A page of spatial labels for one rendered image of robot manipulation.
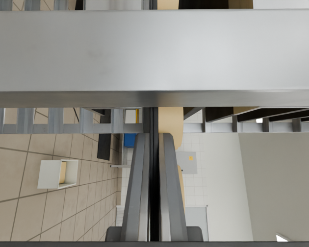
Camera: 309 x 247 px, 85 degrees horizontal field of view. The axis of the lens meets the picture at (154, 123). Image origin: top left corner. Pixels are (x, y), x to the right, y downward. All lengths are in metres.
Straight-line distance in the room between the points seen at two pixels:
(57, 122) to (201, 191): 3.99
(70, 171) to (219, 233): 3.61
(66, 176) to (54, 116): 1.28
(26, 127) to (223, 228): 4.36
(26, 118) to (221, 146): 4.25
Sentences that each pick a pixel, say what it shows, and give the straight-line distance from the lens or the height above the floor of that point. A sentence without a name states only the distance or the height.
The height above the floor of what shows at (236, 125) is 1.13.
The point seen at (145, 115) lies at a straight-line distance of 0.51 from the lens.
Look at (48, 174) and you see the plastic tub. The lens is 1.58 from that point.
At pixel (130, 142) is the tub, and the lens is 3.63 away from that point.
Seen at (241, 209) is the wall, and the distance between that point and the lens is 4.69.
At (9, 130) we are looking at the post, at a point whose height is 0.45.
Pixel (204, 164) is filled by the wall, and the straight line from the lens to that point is 4.35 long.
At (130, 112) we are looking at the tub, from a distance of 3.79.
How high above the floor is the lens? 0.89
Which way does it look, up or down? level
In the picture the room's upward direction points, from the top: 90 degrees clockwise
